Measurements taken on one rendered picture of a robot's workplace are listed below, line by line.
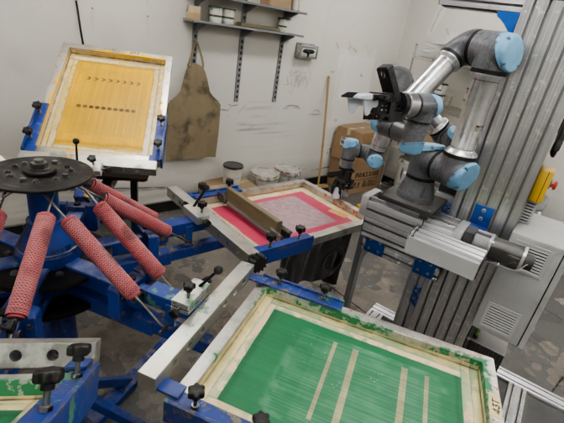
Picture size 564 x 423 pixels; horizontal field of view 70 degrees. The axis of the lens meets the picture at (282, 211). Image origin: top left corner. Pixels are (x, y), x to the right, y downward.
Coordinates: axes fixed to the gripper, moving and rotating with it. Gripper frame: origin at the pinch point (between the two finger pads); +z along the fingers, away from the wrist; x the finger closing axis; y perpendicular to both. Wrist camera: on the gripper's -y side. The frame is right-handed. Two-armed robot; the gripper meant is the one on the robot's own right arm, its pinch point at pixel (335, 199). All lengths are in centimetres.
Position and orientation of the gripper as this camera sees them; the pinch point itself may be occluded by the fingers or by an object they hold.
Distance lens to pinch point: 227.9
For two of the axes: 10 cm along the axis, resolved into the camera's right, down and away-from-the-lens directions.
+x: 7.6, -1.7, 6.3
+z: -1.5, 9.0, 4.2
